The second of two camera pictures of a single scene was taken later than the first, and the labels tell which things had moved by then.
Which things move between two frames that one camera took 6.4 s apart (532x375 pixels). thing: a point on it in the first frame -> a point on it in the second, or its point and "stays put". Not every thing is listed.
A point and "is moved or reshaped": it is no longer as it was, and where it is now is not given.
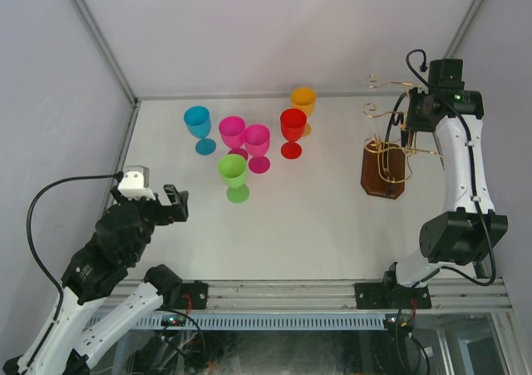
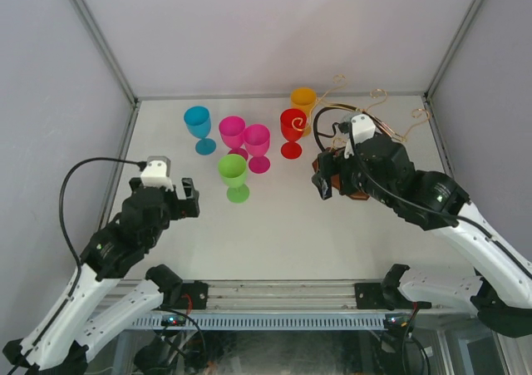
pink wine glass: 257,140 stays put
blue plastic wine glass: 198,121 stays put
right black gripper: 415,125 -> 334,163
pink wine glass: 231,129 stays put
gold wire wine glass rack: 384,165 is moved or reshaped
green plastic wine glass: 233,168 stays put
